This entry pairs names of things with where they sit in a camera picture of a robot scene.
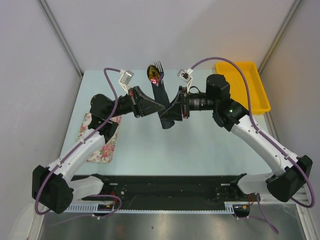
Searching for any iridescent rainbow fork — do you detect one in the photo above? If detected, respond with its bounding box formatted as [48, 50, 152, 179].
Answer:
[154, 61, 165, 83]

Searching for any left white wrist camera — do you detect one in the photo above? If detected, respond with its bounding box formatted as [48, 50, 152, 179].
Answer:
[118, 69, 134, 93]

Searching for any floral pattern tray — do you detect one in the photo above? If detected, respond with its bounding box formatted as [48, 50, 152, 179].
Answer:
[76, 112, 122, 164]

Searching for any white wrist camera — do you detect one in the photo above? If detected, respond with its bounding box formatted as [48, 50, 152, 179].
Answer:
[177, 68, 194, 89]
[118, 69, 134, 93]

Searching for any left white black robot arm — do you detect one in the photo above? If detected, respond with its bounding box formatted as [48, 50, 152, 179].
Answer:
[31, 86, 165, 215]

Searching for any white slotted cable duct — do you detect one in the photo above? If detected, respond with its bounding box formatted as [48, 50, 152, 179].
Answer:
[64, 202, 99, 213]

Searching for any yellow plastic bin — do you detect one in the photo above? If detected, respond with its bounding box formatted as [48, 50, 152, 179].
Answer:
[215, 61, 271, 115]

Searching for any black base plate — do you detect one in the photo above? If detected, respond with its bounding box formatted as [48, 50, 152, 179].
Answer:
[84, 175, 257, 212]

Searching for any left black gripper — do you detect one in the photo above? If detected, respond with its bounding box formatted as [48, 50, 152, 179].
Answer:
[106, 86, 165, 119]

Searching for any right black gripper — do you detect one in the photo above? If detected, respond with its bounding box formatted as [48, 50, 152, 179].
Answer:
[160, 86, 217, 122]

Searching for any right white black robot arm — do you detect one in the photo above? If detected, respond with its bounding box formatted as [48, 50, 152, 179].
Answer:
[160, 74, 313, 202]

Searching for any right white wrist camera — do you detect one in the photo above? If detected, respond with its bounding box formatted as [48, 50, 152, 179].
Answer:
[177, 68, 194, 89]

